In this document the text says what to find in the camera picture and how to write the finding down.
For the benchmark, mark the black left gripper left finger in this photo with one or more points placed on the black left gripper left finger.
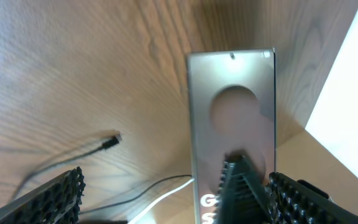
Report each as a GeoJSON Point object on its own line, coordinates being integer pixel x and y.
{"type": "Point", "coordinates": [56, 201]}

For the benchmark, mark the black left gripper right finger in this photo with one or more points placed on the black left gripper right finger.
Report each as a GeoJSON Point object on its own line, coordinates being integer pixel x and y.
{"type": "Point", "coordinates": [292, 202]}

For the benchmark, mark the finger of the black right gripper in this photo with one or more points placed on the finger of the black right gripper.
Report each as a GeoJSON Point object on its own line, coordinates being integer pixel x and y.
{"type": "Point", "coordinates": [241, 196]}

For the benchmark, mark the Galaxy S25 Ultra smartphone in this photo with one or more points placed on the Galaxy S25 Ultra smartphone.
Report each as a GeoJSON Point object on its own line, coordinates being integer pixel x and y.
{"type": "Point", "coordinates": [232, 102]}

